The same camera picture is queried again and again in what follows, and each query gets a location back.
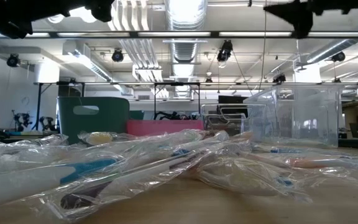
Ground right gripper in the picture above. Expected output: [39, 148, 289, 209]
[263, 0, 358, 39]

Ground white light strip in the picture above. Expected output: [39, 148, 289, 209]
[138, 31, 211, 37]
[219, 31, 292, 37]
[318, 31, 358, 37]

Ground white ceiling pipes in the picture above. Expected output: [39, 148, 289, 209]
[109, 0, 164, 83]

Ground black overhead crossbar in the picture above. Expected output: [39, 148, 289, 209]
[26, 30, 358, 39]

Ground black monitor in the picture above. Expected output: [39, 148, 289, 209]
[218, 95, 249, 118]

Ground large clear plastic bin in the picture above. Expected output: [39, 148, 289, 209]
[244, 85, 341, 147]

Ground green plastic bin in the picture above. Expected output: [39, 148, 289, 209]
[57, 96, 131, 146]

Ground wrapped orange toothbrush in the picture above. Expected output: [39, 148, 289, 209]
[253, 154, 358, 187]
[78, 130, 130, 147]

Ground pink plastic bin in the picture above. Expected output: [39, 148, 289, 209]
[126, 119, 204, 137]

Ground wrapped blue toothbrush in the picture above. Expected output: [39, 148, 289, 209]
[194, 155, 312, 200]
[250, 144, 354, 156]
[0, 146, 186, 212]

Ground small clear plastic bin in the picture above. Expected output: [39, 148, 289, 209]
[200, 103, 269, 134]

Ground wrapped purple toothbrush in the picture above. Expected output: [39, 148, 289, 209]
[0, 149, 220, 220]

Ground silver ventilation duct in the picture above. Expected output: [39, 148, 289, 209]
[165, 0, 208, 97]
[305, 18, 358, 65]

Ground white rectangular air duct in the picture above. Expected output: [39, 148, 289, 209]
[62, 42, 114, 82]

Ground black background rig frame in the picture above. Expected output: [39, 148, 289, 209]
[153, 82, 202, 121]
[33, 81, 86, 131]

